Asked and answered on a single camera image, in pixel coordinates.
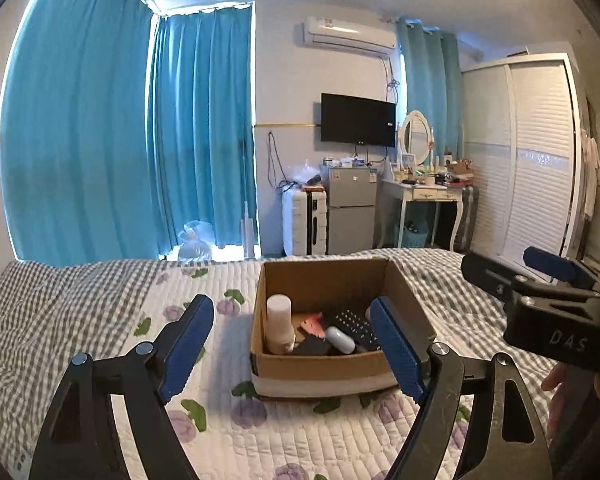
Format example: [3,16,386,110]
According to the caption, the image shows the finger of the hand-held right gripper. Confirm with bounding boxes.
[461,252,600,305]
[523,246,600,291]

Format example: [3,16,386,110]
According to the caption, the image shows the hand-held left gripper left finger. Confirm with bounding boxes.
[29,294,216,480]

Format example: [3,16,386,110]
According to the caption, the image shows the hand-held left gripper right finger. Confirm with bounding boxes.
[370,296,553,480]

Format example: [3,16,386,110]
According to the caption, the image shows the black remote control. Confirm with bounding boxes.
[325,309,381,353]

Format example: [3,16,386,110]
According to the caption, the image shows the small white capsule bottle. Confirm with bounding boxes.
[326,326,356,356]

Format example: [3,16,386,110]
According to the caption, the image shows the brown cardboard box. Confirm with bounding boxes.
[250,257,438,400]

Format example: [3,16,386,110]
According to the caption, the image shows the dark grey power bank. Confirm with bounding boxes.
[292,335,333,357]

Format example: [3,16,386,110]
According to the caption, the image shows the pink packet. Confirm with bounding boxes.
[297,311,327,338]

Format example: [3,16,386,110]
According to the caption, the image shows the white cylindrical bottle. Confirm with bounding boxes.
[266,294,297,355]

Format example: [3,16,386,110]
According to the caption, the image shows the person's right hand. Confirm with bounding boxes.
[541,362,573,428]

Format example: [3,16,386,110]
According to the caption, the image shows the dark grey suitcase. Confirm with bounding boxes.
[452,185,481,253]

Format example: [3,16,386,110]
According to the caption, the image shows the teal storage basket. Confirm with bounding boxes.
[402,222,431,248]

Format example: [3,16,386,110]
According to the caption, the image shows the hanging light clothes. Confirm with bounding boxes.
[577,127,600,221]

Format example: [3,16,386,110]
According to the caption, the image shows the white slatted wardrobe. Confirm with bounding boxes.
[461,52,588,273]

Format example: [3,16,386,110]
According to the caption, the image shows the white dressing table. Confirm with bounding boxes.
[377,177,468,251]

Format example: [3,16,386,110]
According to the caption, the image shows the white plastic bag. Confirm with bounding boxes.
[177,220,216,262]

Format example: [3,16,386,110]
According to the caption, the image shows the white floral quilt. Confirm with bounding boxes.
[95,255,556,480]

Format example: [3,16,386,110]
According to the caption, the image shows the silver small fridge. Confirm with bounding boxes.
[327,166,381,256]

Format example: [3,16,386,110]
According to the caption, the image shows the white suitcase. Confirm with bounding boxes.
[282,187,329,257]

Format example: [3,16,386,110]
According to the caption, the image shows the white oval mirror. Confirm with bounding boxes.
[397,110,431,167]

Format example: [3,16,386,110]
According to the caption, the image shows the clear plastic bag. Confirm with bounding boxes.
[290,160,326,191]

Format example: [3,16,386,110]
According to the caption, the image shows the teal curtain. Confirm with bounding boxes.
[396,17,465,161]

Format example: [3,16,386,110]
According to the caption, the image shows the narrow blue curtain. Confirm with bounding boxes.
[147,2,257,256]

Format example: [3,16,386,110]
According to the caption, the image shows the wide blue curtain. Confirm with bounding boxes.
[0,0,168,266]

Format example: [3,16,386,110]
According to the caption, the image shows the white air conditioner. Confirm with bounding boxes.
[302,16,398,55]

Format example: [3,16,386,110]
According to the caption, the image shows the black wall television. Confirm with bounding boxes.
[321,92,397,148]

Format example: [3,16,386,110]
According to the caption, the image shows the black wall cable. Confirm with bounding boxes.
[266,132,290,192]

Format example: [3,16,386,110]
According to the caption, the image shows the air conditioner cable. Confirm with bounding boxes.
[380,55,401,106]

